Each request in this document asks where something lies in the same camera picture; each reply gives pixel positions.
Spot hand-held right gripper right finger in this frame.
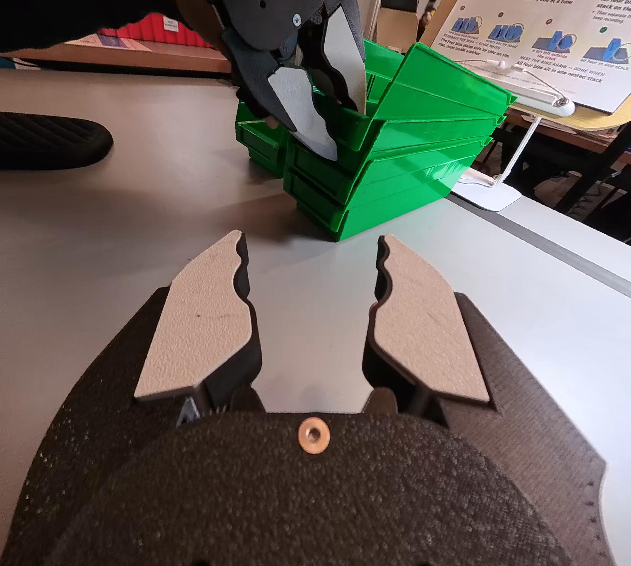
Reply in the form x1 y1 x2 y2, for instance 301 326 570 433
362 234 492 416

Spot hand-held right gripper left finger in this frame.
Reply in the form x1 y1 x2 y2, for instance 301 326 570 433
134 230 262 416

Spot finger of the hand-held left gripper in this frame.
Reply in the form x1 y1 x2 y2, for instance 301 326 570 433
319 4 368 116
269 67 341 163

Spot person's left hand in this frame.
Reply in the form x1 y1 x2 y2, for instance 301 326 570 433
165 0 235 66

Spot red ribbed crate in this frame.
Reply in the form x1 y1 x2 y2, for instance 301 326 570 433
96 13 214 50

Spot white sign stand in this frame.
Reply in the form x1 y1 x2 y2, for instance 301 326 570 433
451 117 539 213

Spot printed instruction sheet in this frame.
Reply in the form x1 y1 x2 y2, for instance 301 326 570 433
433 0 631 114

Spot white clip bar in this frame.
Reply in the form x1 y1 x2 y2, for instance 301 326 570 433
456 57 577 118

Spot wooden side table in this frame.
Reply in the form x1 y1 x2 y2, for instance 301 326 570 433
505 108 631 155

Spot black mesh armrest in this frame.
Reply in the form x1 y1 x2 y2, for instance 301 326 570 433
0 112 115 171

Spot wooden sign board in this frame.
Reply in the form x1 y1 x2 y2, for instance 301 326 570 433
428 0 631 134

